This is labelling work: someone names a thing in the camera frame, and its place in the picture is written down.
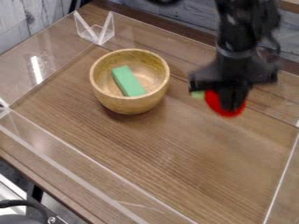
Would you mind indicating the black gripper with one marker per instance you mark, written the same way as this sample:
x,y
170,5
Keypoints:
x,y
253,67

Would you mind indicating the red plush fruit green stem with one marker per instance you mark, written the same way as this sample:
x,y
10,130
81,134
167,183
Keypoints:
x,y
213,100

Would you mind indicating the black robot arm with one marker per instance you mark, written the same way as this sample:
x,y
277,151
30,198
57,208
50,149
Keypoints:
x,y
248,24

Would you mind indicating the wooden bowl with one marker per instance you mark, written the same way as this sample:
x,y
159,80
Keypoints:
x,y
151,70

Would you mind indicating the green rectangular block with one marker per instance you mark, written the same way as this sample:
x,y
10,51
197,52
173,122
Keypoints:
x,y
127,81

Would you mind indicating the clear acrylic corner bracket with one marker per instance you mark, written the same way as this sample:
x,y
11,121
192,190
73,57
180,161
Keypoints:
x,y
95,33

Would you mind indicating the clear acrylic tray wall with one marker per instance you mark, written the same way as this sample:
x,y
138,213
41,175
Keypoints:
x,y
97,193

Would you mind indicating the black metal table frame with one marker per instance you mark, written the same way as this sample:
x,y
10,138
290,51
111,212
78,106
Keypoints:
x,y
50,210

